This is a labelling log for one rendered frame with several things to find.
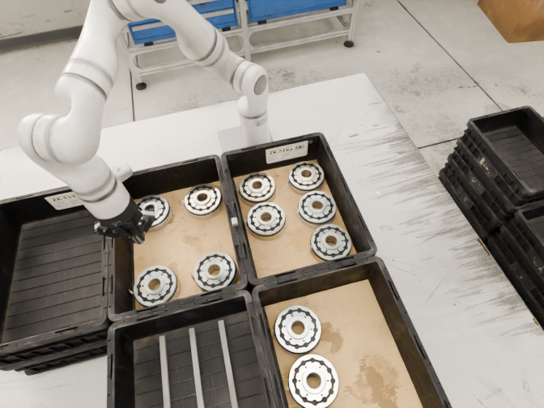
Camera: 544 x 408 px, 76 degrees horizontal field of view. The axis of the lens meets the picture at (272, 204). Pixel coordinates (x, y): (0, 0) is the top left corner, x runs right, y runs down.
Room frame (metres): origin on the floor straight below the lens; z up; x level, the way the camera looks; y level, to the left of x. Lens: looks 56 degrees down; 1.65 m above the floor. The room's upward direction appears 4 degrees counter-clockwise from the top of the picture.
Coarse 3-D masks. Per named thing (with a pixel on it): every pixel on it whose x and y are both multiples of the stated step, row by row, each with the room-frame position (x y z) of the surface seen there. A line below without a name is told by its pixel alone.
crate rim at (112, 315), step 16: (192, 160) 0.64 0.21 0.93; (224, 176) 0.58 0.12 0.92; (224, 192) 0.52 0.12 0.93; (112, 240) 0.41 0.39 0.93; (112, 256) 0.37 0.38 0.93; (240, 256) 0.34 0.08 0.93; (112, 272) 0.33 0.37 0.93; (240, 272) 0.30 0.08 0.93; (112, 288) 0.29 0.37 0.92; (224, 288) 0.27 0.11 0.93; (240, 288) 0.27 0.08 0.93; (112, 304) 0.25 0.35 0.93; (160, 304) 0.24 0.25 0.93; (176, 304) 0.24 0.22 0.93; (112, 320) 0.22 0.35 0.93
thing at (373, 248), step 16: (272, 144) 0.68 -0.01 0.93; (224, 160) 0.63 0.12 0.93; (336, 160) 0.60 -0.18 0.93; (352, 208) 0.45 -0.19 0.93; (240, 224) 0.42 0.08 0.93; (240, 240) 0.38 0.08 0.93; (368, 240) 0.36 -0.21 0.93; (352, 256) 0.32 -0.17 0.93; (368, 256) 0.32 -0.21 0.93; (288, 272) 0.30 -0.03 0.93; (304, 272) 0.29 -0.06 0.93
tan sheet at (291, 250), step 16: (240, 176) 0.65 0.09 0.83; (272, 176) 0.64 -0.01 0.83; (288, 192) 0.58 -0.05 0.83; (240, 208) 0.54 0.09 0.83; (288, 208) 0.52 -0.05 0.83; (288, 224) 0.47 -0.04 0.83; (336, 224) 0.46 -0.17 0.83; (256, 240) 0.43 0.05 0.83; (272, 240) 0.43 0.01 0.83; (288, 240) 0.42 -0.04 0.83; (304, 240) 0.42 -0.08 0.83; (256, 256) 0.39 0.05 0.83; (272, 256) 0.38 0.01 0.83; (288, 256) 0.38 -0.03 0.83; (304, 256) 0.38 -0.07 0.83; (256, 272) 0.34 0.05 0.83; (272, 272) 0.34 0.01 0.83
